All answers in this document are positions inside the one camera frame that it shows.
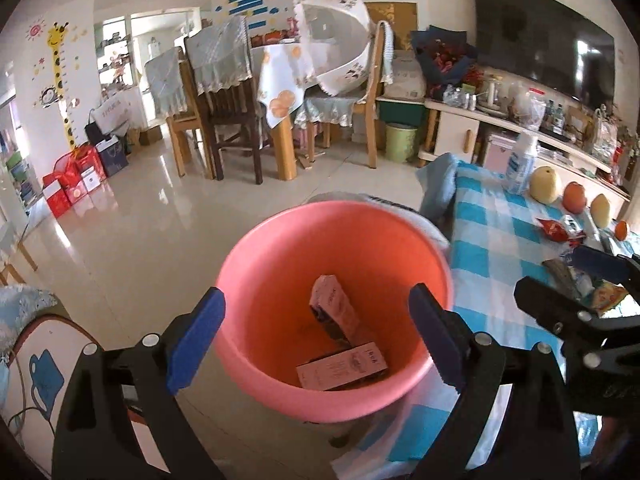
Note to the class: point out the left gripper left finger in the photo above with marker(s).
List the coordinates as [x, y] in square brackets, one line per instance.
[120, 418]

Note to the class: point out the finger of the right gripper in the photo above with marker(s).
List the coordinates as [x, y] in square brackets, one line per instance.
[567, 319]
[619, 269]

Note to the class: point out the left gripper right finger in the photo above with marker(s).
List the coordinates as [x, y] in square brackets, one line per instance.
[537, 438]

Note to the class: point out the yellow snack bag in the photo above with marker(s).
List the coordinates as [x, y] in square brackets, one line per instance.
[606, 297]

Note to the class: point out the yellow black snack bar wrapper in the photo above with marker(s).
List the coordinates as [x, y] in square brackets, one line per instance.
[563, 279]

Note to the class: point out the red candy wrapper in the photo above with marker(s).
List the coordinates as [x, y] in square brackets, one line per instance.
[554, 230]

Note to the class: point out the white medicine box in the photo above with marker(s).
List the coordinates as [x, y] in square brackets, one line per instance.
[342, 369]

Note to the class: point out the pink carton box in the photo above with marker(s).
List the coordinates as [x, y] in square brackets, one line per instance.
[333, 310]

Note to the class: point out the pink plastic trash bucket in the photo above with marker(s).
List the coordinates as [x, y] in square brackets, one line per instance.
[317, 323]

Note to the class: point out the small orange tangerine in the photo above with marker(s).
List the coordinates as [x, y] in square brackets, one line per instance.
[621, 230]

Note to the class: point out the small yellow pear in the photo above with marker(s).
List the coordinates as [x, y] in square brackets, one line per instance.
[600, 210]

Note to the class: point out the red apple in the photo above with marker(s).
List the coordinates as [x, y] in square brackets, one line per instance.
[574, 198]

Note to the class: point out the blue white checkered tablecloth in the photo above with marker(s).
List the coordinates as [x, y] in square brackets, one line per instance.
[496, 239]

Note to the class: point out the large yellow pear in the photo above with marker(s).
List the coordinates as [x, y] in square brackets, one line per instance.
[544, 185]

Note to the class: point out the white chair with blue print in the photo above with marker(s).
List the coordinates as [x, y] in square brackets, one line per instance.
[40, 346]

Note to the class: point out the white milk bottle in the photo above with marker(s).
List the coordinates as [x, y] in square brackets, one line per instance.
[521, 163]

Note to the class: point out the white stool cushion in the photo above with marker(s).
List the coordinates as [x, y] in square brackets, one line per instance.
[410, 215]

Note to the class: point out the pink storage box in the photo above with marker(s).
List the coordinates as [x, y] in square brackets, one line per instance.
[497, 152]

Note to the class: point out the clear plastic bag on cabinet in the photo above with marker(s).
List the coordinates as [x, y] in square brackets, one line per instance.
[527, 109]

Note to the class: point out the white electric kettle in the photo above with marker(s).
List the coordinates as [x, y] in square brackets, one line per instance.
[490, 98]

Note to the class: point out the green waste bin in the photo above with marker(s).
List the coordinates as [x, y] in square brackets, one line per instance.
[399, 142]

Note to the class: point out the black flat screen television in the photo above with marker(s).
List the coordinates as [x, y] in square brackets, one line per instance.
[547, 42]

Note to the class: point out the red gift boxes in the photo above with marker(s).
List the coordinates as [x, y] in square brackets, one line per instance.
[74, 176]

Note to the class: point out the dark blue flower bouquet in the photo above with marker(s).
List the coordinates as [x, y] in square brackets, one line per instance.
[444, 55]

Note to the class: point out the light wooden chair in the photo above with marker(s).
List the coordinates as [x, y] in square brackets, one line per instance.
[321, 109]

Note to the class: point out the white mesh food cover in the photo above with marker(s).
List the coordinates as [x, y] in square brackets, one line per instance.
[336, 40]

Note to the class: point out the dining table with floral cloth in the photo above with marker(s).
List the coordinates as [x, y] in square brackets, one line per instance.
[284, 72]

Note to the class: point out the dark wooden dining chair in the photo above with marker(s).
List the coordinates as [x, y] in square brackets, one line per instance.
[221, 65]

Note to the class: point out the giraffe height chart sticker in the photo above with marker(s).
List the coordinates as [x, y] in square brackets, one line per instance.
[55, 41]

